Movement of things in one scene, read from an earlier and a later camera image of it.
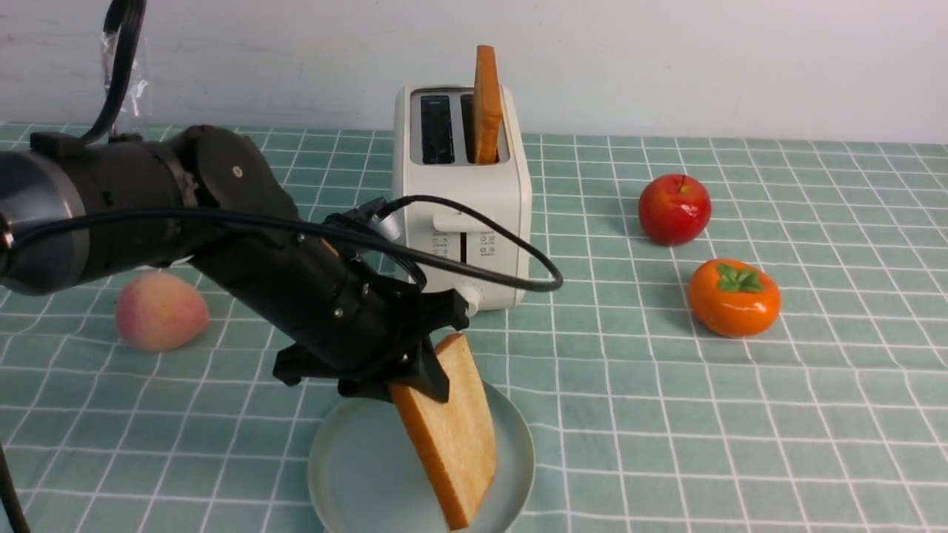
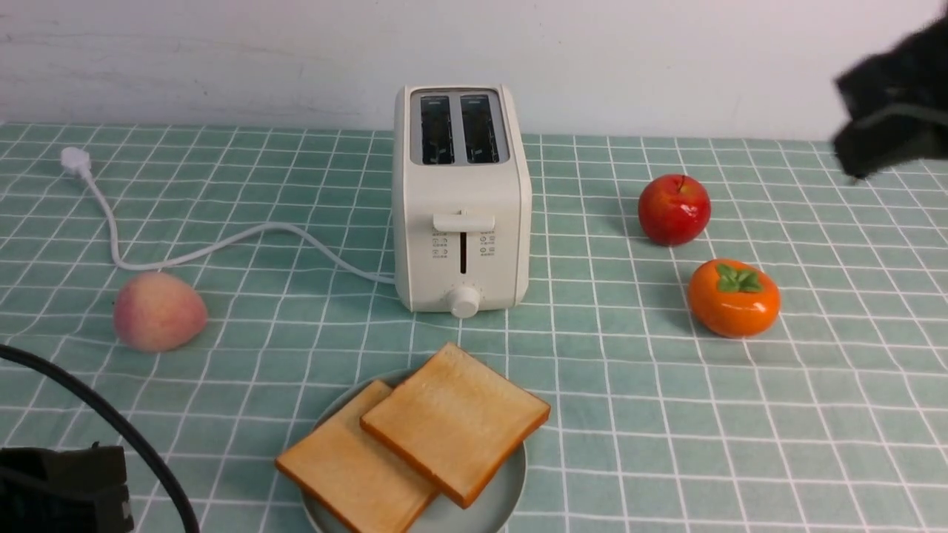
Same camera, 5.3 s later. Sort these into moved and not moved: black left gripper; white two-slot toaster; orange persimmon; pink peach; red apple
Moved: black left gripper
Not moved: orange persimmon; pink peach; white two-slot toaster; red apple
